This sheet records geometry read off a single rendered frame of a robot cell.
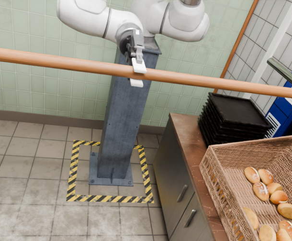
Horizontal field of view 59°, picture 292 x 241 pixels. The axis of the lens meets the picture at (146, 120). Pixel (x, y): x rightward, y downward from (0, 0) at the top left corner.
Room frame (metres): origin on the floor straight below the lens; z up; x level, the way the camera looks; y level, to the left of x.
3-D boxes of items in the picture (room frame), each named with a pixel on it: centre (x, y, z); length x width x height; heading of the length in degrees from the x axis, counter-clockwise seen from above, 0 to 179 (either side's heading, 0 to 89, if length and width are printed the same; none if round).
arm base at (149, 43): (1.35, 0.17, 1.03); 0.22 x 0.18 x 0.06; 108
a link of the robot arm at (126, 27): (0.82, 0.12, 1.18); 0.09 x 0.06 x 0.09; 107
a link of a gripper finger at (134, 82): (0.60, 0.06, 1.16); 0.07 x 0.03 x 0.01; 17
